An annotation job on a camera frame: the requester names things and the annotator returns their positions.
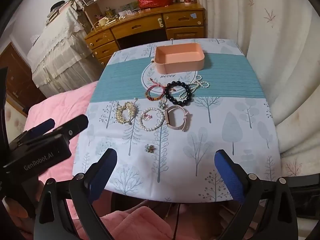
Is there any white pearl bracelet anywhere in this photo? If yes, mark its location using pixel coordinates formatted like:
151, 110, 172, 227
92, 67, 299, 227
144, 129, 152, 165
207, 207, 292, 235
139, 107, 165, 132

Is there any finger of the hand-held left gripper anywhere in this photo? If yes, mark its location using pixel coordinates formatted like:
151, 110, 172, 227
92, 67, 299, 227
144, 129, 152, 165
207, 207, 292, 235
52, 114, 89, 141
24, 118, 56, 138

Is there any wooden desk with drawers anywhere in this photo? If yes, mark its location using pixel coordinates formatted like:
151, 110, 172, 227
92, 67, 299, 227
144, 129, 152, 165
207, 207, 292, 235
84, 3, 206, 67

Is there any brown wooden door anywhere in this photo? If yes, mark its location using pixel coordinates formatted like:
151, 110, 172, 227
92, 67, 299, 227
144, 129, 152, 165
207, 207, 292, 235
0, 42, 48, 117

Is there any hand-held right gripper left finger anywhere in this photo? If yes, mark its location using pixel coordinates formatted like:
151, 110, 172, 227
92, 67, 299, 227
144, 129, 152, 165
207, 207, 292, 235
34, 148, 118, 240

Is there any pink blanket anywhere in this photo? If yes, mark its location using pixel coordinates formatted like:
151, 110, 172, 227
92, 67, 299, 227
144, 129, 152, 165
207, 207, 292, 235
14, 81, 237, 240

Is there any person's left hand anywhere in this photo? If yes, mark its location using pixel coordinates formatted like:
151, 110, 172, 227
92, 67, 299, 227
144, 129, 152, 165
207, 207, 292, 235
2, 179, 45, 220

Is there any white leaf print curtain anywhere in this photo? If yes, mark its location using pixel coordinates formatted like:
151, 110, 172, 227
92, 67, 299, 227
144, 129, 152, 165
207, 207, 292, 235
194, 0, 320, 182

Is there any dark bag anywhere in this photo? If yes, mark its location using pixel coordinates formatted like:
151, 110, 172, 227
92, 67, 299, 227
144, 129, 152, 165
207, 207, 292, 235
49, 1, 66, 14

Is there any white pearl necklace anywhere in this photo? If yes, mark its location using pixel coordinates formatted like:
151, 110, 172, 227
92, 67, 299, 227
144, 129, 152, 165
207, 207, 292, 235
178, 75, 210, 100

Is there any tree print tablecloth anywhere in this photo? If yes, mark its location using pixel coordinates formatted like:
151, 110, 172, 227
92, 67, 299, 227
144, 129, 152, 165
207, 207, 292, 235
72, 38, 282, 203

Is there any black cable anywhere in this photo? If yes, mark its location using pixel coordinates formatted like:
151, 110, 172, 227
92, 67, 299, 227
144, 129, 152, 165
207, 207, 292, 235
174, 202, 181, 240

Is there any pink plastic box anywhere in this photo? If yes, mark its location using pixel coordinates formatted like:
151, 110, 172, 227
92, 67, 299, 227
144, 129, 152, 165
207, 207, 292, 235
153, 43, 205, 73

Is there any colourful braided bracelet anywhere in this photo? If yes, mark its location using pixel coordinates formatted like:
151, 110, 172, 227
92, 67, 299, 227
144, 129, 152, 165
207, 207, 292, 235
144, 78, 166, 102

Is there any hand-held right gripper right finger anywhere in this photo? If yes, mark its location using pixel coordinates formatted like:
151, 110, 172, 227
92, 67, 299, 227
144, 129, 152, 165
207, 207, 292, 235
214, 149, 300, 240

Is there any black bead bracelet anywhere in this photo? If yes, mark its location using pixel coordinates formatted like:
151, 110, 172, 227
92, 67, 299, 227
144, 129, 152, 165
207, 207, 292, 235
164, 80, 194, 107

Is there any white lace furniture cover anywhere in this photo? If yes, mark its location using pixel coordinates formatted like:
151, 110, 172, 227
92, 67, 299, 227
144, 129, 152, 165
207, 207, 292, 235
27, 4, 100, 98

